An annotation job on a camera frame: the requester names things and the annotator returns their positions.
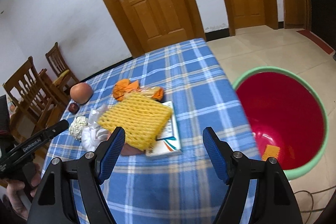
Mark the cream paper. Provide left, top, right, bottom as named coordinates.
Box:
left=69, top=116, right=88, bottom=141

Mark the yellow foam fruit net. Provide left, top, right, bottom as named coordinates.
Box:
left=261, top=144, right=280, bottom=161

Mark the white teal book box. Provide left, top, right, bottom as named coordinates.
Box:
left=145, top=101, right=182, bottom=159

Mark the orange brown small box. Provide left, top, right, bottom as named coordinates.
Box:
left=101, top=132, right=144, bottom=157

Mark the person left hand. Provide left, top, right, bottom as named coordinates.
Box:
left=6, top=163, right=41, bottom=221

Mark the blue plaid tablecloth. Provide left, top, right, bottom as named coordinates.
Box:
left=46, top=39, right=259, bottom=223

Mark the red jujube date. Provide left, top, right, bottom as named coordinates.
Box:
left=68, top=102, right=80, bottom=114

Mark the near wooden chair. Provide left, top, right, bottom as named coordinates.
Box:
left=3, top=56, right=66, bottom=141

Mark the wooden chair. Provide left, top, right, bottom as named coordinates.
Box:
left=3, top=56, right=66, bottom=141
left=45, top=42, right=79, bottom=90

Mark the large apple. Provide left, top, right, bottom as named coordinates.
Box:
left=70, top=83, right=93, bottom=105

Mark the snack cracker packet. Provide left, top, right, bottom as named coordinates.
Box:
left=139, top=86, right=163, bottom=101

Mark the red bin green rim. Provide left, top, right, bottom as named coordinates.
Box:
left=232, top=67, right=329, bottom=180

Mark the far wooden chair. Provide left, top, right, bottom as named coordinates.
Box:
left=45, top=42, right=79, bottom=90

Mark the red doormat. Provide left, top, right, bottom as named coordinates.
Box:
left=297, top=30, right=335, bottom=55

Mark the grey floor cable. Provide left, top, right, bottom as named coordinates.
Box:
left=294, top=185, right=336, bottom=214

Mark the low wooden wall panel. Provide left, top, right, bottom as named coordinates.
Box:
left=283, top=0, right=306, bottom=28

